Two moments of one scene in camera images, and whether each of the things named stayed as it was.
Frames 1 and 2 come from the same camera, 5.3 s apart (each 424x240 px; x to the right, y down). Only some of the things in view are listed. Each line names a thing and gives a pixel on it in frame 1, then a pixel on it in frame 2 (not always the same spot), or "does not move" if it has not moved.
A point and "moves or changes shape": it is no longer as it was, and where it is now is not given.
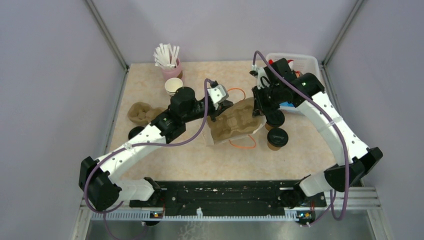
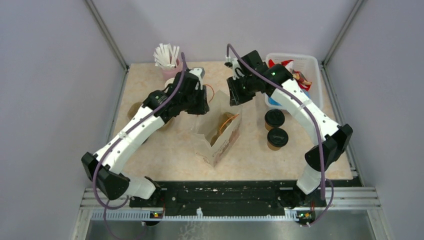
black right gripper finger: (258, 108) -> (235, 93)
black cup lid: (277, 137) does not move
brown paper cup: (273, 148) does not move
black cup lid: (275, 118) does not move
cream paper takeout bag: (235, 137) -> (219, 130)
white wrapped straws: (164, 56) does not move
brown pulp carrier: (235, 119) moves or changes shape
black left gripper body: (213, 112) -> (195, 103)
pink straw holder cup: (168, 73) does not move
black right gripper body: (272, 97) -> (247, 87)
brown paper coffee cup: (268, 127) does not move
